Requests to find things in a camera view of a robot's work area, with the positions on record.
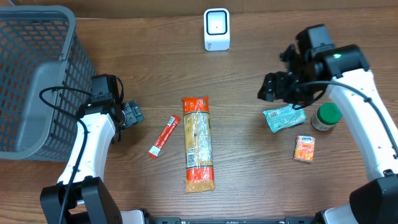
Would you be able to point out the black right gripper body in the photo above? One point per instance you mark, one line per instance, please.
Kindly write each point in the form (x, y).
(280, 86)

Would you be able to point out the green lid jar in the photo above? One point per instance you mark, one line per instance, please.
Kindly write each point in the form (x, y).
(326, 117)

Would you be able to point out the grey plastic shopping basket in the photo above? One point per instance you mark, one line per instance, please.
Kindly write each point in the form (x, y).
(43, 66)

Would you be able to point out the white barcode scanner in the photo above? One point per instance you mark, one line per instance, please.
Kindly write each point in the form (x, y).
(216, 26)

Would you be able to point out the orange kleenex tissue pack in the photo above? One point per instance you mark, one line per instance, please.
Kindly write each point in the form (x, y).
(304, 148)

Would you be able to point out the teal wet wipes pack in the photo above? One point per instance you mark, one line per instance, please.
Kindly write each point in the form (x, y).
(284, 117)

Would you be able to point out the red stick packet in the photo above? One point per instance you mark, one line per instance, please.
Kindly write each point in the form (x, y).
(164, 136)

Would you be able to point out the long spaghetti pasta package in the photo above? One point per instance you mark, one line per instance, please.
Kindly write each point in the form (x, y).
(198, 147)

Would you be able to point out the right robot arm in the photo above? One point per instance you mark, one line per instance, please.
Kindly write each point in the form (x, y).
(316, 66)

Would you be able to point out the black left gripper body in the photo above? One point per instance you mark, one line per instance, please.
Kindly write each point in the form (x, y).
(134, 112)

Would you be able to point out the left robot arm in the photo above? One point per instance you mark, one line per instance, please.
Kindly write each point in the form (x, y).
(80, 195)

